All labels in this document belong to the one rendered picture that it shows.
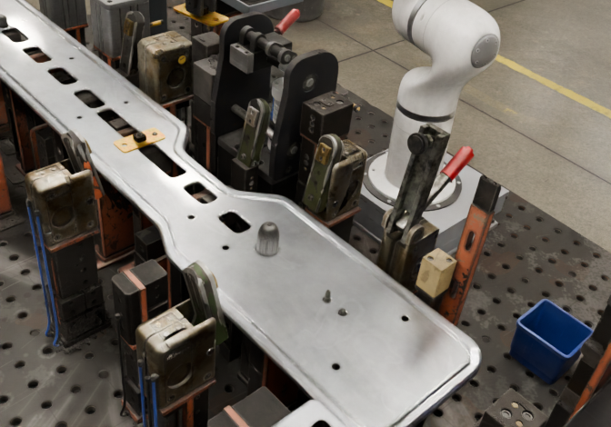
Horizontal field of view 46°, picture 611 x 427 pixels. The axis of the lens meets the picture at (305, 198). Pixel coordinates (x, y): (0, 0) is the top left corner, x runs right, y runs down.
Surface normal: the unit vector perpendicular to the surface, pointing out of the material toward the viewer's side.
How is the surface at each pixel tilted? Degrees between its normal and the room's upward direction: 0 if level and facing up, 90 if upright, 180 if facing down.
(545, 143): 0
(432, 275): 90
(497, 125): 0
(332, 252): 0
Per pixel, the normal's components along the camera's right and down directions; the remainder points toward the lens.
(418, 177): -0.71, 0.24
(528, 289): 0.10, -0.78
